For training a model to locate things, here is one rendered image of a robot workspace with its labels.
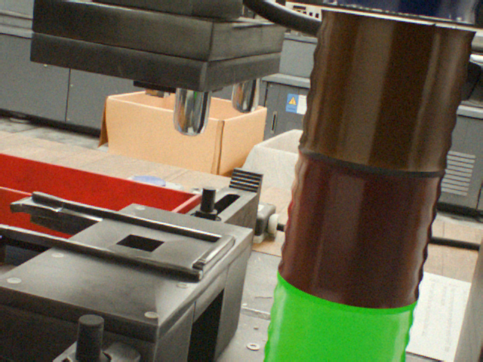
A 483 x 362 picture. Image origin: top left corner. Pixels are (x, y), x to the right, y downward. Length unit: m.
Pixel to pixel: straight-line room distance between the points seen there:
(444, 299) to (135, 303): 0.41
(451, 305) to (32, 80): 5.28
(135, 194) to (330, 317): 0.60
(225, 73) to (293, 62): 4.63
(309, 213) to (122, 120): 2.72
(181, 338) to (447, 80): 0.30
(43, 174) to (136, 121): 2.06
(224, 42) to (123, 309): 0.15
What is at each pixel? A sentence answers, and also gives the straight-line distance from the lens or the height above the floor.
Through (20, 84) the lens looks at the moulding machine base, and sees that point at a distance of 5.94.
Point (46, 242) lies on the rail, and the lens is 0.50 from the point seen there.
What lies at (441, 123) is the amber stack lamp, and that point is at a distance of 0.18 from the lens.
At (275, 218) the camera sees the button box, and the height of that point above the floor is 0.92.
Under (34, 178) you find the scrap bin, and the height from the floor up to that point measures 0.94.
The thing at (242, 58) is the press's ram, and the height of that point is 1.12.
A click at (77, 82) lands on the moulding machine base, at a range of 5.68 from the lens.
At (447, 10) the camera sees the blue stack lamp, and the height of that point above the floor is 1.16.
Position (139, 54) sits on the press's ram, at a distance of 0.40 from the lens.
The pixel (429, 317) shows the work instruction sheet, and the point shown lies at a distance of 0.72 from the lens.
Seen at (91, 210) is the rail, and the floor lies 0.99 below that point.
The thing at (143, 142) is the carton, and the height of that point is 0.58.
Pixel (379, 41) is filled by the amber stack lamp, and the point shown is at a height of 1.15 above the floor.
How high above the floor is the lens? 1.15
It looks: 14 degrees down
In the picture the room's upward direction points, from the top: 8 degrees clockwise
